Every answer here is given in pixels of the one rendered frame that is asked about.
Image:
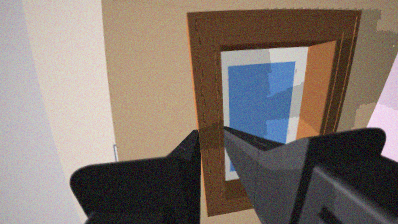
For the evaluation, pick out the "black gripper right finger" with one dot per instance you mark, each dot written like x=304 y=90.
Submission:
x=276 y=176

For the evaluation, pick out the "brown wooden picture frame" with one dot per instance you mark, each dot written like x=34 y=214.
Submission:
x=275 y=74

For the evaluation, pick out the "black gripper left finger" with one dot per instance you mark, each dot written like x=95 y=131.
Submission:
x=174 y=180

